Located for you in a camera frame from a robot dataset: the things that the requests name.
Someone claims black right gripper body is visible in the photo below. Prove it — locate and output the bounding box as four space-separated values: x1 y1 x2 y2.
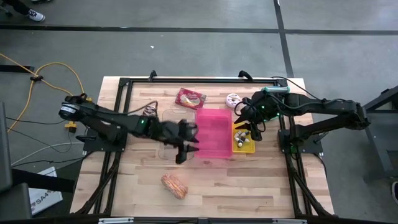
245 91 282 124

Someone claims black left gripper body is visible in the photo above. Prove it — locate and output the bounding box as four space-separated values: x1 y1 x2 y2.
146 119 190 147

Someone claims pink frosted donut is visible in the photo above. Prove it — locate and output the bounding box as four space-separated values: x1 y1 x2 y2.
225 93 242 109

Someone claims chocolate frosted donut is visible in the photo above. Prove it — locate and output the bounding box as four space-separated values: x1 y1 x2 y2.
142 105 159 118

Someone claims red snack packet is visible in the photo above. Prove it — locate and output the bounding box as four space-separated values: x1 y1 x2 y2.
174 87 208 111

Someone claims sugared bread pastry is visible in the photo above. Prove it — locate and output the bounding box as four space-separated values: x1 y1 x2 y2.
160 173 188 200

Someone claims clear plastic bin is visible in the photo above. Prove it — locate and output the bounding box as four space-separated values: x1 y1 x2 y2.
156 107 197 161

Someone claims yellow plastic basket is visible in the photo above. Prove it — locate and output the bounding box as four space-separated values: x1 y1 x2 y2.
231 121 256 154

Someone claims pink plastic bin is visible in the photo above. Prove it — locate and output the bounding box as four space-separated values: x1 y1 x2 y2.
192 108 233 159

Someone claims black metal stand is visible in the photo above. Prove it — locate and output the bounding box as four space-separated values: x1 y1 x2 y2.
343 85 398 182

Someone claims black flat bar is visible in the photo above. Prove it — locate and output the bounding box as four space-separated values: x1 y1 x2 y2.
11 169 76 194

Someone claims white cardboard box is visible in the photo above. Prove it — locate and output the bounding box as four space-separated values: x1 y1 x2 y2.
27 166 63 216

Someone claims black floor strip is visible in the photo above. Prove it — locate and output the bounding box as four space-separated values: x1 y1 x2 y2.
0 64 35 74

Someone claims person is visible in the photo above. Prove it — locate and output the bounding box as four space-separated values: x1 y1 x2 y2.
0 0 52 22

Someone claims metal grater teal handle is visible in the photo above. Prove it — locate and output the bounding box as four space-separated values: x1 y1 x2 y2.
260 85 291 122

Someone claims black power cable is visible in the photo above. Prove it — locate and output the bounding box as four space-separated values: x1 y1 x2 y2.
272 76 327 103

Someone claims black aluminium table frame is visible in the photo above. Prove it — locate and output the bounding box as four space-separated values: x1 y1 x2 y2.
74 77 335 218

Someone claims silver edge bracket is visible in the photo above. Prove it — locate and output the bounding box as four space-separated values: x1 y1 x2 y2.
272 218 308 224
98 217 134 224

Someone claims yellow extension cable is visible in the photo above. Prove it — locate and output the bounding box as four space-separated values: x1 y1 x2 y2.
0 52 94 134

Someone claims white floor cable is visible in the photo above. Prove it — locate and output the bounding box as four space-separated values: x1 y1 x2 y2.
11 141 85 166

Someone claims black floor cable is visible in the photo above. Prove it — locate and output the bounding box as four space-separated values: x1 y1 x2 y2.
5 116 69 125

